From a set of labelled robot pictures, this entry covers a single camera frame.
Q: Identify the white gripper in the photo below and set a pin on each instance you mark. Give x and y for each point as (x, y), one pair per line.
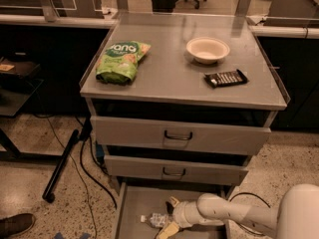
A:
(180, 213)

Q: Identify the green chip bag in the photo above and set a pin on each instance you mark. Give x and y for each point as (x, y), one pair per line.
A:
(119, 63)

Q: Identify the bottom grey drawer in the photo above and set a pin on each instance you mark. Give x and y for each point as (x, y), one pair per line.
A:
(139, 198)

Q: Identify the middle grey drawer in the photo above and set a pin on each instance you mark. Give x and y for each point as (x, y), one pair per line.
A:
(183, 171)

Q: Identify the dark side table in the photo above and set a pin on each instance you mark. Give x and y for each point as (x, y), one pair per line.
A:
(17, 83)

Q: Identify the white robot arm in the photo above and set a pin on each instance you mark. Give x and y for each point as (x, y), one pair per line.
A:
(297, 216)

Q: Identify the black table leg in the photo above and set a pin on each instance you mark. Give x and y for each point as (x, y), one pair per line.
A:
(48, 194)

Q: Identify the grey metal cabinet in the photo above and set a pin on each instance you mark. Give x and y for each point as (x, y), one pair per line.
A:
(170, 83)

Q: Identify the white paper bowl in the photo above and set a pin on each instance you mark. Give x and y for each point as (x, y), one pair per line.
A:
(207, 50)

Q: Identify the clear plastic water bottle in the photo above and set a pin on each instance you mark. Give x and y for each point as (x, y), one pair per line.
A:
(156, 220)

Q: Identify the top grey drawer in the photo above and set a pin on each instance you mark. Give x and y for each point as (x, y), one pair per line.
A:
(178, 135)

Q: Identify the grey drawer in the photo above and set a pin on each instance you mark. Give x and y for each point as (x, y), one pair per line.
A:
(183, 171)
(178, 135)
(139, 198)

